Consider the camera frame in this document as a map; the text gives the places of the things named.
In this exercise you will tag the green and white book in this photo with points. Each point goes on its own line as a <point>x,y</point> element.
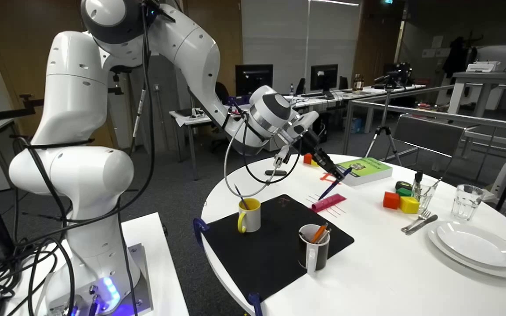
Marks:
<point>363,171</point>

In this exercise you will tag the blue table clamp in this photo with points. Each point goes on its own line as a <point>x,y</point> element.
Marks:
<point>198,229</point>

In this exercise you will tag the yellow cube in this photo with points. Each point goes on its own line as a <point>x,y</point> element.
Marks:
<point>409,204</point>

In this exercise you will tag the blue pen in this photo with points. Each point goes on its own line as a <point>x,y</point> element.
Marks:
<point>337,180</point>

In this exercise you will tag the red wire frame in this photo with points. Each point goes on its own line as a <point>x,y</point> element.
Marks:
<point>328,178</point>

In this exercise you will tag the glass pen holder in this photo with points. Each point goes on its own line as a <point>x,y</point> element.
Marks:
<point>421,194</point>

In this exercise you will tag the white lower plate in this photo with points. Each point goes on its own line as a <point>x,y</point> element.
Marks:
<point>435,243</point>

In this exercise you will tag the black table mat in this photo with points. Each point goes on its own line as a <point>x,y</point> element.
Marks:
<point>267,261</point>

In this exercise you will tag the green block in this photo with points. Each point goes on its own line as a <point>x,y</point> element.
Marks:
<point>402,189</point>

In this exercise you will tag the black computer monitor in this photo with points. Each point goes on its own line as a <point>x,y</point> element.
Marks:
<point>247,78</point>
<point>323,78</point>

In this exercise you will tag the red cube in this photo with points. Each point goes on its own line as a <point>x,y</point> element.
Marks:
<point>390,201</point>

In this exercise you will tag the silver cutlery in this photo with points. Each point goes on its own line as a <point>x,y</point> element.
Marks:
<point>418,224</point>

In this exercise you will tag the orange and yellow block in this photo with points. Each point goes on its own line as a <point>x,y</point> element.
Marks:
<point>307,159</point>

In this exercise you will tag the clear drinking glass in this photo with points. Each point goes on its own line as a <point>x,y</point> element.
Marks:
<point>465,201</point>

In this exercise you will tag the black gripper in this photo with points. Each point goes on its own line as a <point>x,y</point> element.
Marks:
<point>298,136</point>

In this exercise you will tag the grey chair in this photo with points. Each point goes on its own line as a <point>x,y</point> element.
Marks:
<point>435,138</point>

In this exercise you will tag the black marker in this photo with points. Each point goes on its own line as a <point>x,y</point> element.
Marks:
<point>276,173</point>

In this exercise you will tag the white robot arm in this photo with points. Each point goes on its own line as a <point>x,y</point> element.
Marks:
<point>59,157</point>

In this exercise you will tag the yellow and white mug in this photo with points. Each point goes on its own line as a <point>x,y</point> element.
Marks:
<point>249,217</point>

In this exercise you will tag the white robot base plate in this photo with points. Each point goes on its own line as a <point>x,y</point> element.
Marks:
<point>156,289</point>

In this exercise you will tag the white upper plate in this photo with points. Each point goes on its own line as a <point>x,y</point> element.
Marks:
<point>472,245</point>

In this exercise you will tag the white plate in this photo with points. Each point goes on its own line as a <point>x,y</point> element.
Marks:
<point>472,245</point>
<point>435,243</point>

